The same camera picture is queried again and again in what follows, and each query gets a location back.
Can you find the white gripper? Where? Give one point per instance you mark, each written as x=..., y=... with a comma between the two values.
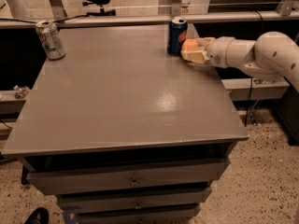
x=217, y=52

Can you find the orange fruit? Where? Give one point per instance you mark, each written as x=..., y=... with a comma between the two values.
x=189, y=44

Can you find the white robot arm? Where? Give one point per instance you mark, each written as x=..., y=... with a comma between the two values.
x=270, y=57

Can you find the blue pepsi can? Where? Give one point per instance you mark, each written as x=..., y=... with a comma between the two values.
x=177, y=30

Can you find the white green soda can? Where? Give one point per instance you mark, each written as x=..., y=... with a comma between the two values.
x=50, y=40

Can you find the grey drawer cabinet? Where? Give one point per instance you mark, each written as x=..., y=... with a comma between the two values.
x=118, y=98

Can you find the top grey drawer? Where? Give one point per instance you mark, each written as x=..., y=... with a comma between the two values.
x=128, y=176

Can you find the grey drawer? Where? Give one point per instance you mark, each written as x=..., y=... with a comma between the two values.
x=139, y=216
x=128, y=176
x=134, y=200

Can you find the bottom grey drawer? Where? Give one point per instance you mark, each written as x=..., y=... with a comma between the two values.
x=139, y=216

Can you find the crumpled clear plastic wrapper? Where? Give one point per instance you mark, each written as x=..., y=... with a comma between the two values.
x=21, y=92

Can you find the middle grey drawer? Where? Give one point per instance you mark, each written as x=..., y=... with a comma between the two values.
x=134, y=200

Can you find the white pipe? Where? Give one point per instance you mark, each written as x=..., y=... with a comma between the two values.
x=19, y=8

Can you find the black shoe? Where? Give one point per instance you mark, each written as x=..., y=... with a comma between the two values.
x=39, y=216

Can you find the grey metal rail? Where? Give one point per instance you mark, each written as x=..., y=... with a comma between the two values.
x=104, y=21

